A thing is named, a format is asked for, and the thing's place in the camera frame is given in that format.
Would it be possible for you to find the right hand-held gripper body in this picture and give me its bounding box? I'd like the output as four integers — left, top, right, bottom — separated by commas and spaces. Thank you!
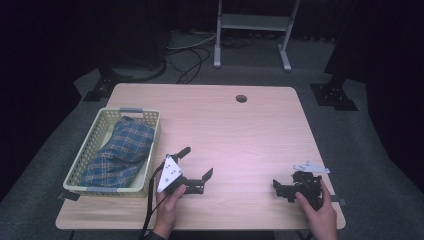
292, 161, 331, 212

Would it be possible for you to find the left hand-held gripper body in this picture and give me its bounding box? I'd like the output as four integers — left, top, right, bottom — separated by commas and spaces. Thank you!
156, 153, 205, 196

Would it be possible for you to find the blue plaid cloth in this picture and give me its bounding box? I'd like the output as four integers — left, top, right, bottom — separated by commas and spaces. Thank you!
79, 115, 157, 189

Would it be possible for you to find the pale green plastic basket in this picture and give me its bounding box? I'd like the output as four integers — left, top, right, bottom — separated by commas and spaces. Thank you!
62, 107, 162, 199

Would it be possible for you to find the person's left hand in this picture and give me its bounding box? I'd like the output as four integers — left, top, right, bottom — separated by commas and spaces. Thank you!
152, 183, 188, 240

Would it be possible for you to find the person's right hand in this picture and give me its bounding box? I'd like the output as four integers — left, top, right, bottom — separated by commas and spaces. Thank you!
295, 179, 340, 240

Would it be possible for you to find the grey tape strip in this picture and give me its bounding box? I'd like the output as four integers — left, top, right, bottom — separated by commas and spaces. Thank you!
85, 186, 119, 193
119, 106, 145, 114

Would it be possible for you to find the black stand base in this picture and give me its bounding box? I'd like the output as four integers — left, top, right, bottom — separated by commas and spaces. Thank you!
309, 76, 359, 112
83, 64, 134, 103

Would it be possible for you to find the white metal stand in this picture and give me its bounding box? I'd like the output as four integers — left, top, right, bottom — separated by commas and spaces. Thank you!
213, 0, 302, 73

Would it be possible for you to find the thick black floor cable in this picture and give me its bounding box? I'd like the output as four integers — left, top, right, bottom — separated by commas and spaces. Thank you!
114, 58, 168, 84

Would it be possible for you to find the thin black floor cable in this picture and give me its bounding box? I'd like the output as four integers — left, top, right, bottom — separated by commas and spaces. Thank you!
175, 46, 213, 85

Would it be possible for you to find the white floor cable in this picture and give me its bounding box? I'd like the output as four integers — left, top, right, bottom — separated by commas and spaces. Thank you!
166, 32, 218, 52

